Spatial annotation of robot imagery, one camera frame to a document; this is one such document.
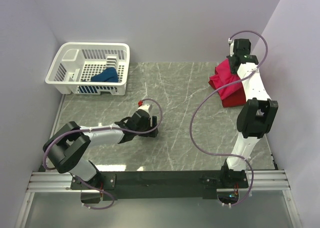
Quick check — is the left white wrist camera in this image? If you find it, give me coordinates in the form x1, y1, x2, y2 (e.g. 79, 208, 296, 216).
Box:
138, 100, 153, 117

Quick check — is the pink t shirt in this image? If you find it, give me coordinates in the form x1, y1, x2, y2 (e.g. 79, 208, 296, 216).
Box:
208, 58, 243, 101

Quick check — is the dark red folded t shirt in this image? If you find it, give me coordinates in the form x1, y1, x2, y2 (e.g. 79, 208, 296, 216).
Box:
208, 78, 246, 108

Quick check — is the black base beam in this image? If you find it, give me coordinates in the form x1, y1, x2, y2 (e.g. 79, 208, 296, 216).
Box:
70, 170, 248, 201

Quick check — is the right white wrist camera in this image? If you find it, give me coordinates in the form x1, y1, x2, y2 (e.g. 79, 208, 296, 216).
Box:
228, 38, 235, 57

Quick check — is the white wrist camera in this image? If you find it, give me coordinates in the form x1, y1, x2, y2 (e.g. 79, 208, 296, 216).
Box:
228, 38, 235, 57
138, 100, 153, 117

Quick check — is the aluminium rail frame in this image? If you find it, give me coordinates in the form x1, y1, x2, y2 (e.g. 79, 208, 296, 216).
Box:
14, 95, 301, 228

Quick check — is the blue t shirt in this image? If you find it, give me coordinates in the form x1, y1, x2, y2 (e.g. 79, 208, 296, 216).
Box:
78, 67, 119, 94

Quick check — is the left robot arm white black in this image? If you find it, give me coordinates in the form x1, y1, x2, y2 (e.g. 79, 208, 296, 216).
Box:
43, 109, 158, 189

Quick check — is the white plastic basket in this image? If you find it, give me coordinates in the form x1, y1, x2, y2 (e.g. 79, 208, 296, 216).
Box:
45, 42, 130, 96

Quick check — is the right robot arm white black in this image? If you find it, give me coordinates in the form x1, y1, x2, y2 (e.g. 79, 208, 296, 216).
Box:
219, 38, 279, 188

